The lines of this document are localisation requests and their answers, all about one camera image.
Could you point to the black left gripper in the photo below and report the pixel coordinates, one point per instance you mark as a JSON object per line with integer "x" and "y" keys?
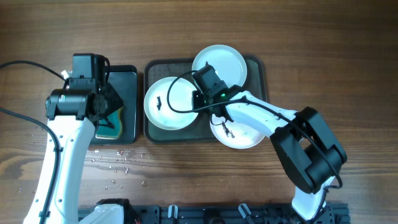
{"x": 109, "y": 101}

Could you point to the green yellow sponge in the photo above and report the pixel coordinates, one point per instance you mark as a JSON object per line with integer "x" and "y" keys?
{"x": 111, "y": 127}

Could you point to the white plate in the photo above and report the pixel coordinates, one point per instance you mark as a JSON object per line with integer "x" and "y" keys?
{"x": 228, "y": 63}
{"x": 233, "y": 134}
{"x": 180, "y": 98}

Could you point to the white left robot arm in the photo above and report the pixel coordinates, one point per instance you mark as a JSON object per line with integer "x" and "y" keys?
{"x": 73, "y": 115}

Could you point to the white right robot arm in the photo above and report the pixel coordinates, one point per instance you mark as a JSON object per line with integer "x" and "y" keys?
{"x": 308, "y": 150}

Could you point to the black water tray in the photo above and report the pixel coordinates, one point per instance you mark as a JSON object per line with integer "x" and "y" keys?
{"x": 123, "y": 79}

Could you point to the white plate top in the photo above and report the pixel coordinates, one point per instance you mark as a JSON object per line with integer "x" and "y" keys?
{"x": 228, "y": 63}

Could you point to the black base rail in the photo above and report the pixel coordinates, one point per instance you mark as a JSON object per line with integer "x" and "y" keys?
{"x": 277, "y": 213}

